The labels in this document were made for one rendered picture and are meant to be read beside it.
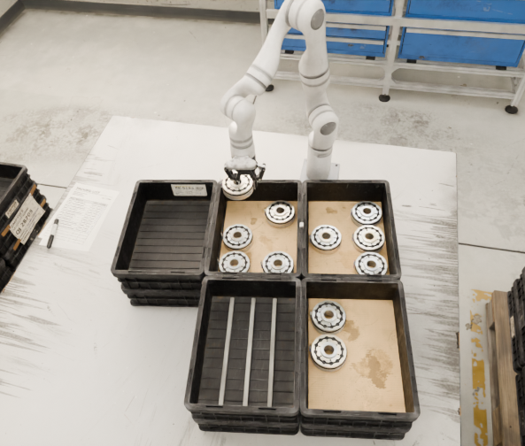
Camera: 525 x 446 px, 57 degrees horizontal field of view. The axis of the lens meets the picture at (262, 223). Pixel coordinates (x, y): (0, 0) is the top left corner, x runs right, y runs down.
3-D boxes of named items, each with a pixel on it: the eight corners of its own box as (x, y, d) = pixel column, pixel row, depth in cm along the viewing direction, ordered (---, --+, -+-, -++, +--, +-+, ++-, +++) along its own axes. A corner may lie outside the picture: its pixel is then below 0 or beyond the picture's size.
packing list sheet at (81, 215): (72, 182, 208) (72, 181, 208) (121, 189, 204) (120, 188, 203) (34, 243, 189) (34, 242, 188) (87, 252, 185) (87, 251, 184)
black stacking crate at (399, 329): (301, 296, 155) (301, 279, 146) (396, 299, 152) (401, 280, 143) (300, 426, 131) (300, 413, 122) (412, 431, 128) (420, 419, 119)
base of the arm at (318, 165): (307, 161, 193) (310, 131, 179) (330, 165, 192) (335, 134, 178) (304, 180, 188) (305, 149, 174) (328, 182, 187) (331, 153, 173)
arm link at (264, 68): (235, 65, 133) (257, 77, 128) (291, -19, 130) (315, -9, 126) (251, 80, 141) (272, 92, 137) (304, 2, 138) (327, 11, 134)
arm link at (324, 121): (342, 115, 161) (337, 150, 175) (330, 97, 166) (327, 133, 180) (316, 122, 159) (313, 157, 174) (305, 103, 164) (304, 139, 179)
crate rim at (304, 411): (301, 280, 147) (301, 277, 145) (401, 283, 145) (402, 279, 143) (299, 416, 123) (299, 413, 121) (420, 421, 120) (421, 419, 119)
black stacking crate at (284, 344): (209, 295, 157) (204, 276, 148) (300, 296, 155) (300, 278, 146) (191, 421, 133) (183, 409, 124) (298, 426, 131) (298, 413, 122)
